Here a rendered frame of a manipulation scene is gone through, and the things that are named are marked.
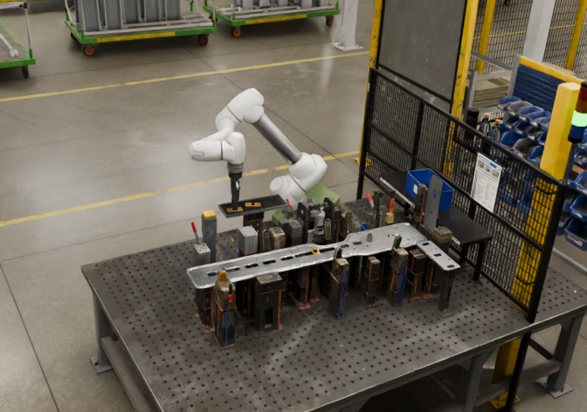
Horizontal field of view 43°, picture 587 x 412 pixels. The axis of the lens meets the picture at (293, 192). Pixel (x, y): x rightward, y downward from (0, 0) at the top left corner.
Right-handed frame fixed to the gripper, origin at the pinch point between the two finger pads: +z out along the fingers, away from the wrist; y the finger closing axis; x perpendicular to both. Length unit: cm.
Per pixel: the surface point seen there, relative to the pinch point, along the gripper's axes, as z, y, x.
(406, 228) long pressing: 20, 15, 99
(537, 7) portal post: -21, -302, 391
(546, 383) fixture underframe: 118, 61, 187
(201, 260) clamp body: 19.0, 23.1, -23.3
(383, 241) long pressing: 20, 25, 80
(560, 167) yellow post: -38, 65, 153
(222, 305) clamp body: 23, 59, -20
